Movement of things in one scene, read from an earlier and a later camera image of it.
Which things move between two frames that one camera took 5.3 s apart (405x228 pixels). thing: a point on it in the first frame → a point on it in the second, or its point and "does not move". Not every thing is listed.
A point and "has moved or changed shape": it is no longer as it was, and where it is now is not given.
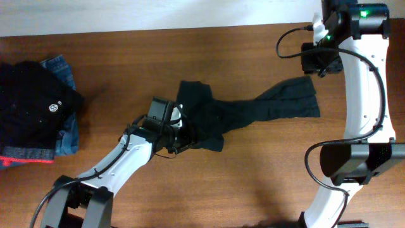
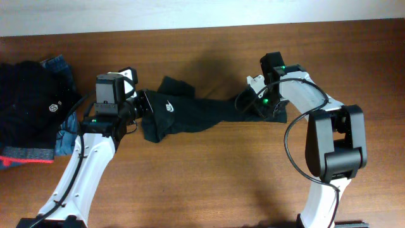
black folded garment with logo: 33,105 does not move
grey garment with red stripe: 11,154 does not move
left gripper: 187,137 → 147,102
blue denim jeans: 67,143 does not move
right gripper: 311,66 → 262,111
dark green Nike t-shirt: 295,99 has moved or changed shape
